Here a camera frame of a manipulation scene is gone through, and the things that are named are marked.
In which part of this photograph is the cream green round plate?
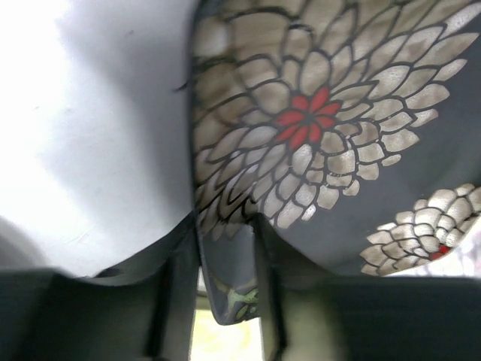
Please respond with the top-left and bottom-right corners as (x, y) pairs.
(190, 296), (263, 361)

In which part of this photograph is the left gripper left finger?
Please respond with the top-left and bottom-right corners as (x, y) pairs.
(1, 216), (199, 360)

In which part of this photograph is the black square floral plate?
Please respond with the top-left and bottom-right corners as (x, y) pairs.
(189, 0), (481, 326)

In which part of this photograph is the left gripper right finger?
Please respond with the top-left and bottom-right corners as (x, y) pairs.
(253, 217), (480, 360)

